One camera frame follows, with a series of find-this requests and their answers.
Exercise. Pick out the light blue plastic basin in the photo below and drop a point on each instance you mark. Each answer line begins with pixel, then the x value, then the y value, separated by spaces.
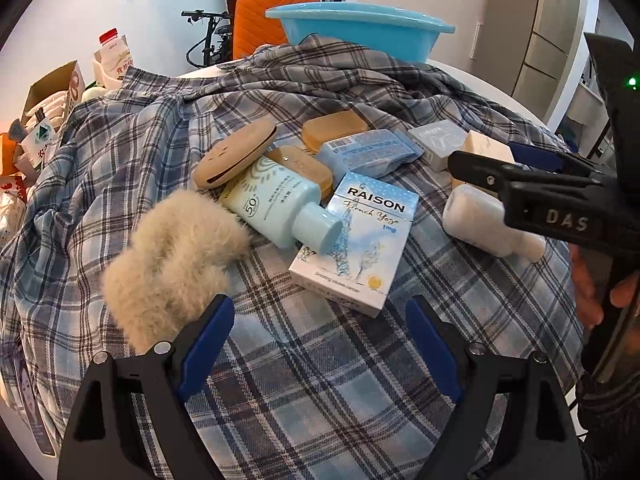
pixel 350 30

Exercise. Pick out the person's right hand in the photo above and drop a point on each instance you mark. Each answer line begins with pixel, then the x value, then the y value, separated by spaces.
pixel 587 290

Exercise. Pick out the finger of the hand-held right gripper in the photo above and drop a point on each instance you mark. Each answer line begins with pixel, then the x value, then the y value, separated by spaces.
pixel 480 172
pixel 540 156

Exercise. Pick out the light blue sunscreen tube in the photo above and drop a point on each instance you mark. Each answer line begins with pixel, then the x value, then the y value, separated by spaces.
pixel 270 195

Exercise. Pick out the white and blue cigarette box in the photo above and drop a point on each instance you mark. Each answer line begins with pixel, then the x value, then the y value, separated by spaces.
pixel 360 250

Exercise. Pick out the orange chair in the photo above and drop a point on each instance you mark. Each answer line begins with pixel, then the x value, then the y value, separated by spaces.
pixel 255 15

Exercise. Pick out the red-capped milk bottle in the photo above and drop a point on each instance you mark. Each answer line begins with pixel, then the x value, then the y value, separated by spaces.
pixel 115 55

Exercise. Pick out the oval wooden case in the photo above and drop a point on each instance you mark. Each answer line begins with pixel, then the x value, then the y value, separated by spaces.
pixel 230 155

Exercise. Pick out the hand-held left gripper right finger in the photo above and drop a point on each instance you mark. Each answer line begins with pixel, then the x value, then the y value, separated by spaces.
pixel 432 345

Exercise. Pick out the grey cardboard box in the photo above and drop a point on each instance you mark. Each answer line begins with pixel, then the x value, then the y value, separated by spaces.
pixel 435 142

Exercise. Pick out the orange packet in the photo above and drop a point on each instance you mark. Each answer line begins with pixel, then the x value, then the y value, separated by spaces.
pixel 7 152

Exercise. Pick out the tan plastic soap box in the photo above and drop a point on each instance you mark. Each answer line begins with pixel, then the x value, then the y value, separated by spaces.
pixel 332 127
pixel 305 165

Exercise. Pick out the blue wet wipes pack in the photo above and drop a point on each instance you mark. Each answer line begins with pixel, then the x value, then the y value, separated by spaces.
pixel 365 152

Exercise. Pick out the beige refrigerator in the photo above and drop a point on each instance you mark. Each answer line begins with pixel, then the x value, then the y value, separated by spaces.
pixel 555 35

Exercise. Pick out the white and green carton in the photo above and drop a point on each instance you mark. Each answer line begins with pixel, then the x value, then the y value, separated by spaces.
pixel 40 137

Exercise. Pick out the black bicycle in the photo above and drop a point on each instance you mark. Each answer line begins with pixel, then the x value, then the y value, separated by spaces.
pixel 212 35

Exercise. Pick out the cream cardboard box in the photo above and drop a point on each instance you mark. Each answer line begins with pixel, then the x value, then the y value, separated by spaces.
pixel 485 147

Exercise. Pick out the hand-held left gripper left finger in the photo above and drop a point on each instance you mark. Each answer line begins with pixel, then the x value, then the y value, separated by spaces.
pixel 205 345

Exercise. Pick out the fluffy beige plush pouch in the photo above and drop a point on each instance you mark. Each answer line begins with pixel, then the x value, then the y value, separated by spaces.
pixel 165 255

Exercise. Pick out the small white bottle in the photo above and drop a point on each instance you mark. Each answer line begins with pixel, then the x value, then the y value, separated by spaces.
pixel 475 220

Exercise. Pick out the open cardboard box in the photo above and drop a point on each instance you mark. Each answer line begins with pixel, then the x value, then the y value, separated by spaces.
pixel 50 87

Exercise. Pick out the blue plaid cloth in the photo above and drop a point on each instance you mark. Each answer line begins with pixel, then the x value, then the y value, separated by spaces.
pixel 300 360

